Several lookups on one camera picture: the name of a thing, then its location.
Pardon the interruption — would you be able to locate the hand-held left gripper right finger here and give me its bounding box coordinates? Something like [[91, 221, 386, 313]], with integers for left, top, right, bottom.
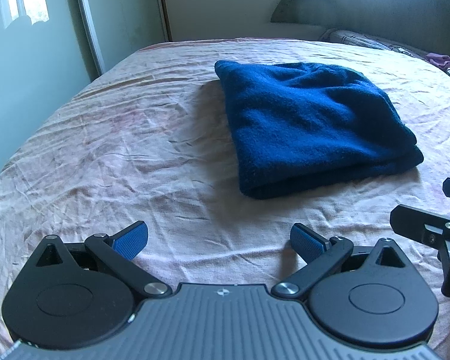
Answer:
[[272, 223, 417, 302]]

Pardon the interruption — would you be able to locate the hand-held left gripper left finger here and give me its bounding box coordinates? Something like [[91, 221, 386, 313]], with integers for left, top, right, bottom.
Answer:
[[22, 220, 173, 302]]

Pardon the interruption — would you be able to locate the blue towel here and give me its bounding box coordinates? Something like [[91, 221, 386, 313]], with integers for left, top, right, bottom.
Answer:
[[214, 60, 424, 200]]

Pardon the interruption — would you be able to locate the bed with pink sheet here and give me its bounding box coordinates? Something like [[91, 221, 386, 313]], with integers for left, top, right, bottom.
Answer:
[[0, 37, 450, 360]]

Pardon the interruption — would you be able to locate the purple cloth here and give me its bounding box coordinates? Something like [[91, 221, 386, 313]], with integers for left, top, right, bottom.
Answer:
[[424, 52, 450, 80]]

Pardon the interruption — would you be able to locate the patterned pillow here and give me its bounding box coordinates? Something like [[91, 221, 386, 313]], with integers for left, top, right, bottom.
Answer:
[[320, 28, 436, 61]]

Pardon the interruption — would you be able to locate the mirrored wardrobe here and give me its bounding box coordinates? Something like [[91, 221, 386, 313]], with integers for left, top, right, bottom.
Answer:
[[0, 0, 173, 188]]

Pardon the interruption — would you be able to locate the grey padded headboard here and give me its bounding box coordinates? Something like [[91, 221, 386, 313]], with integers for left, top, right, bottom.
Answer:
[[271, 0, 450, 51]]

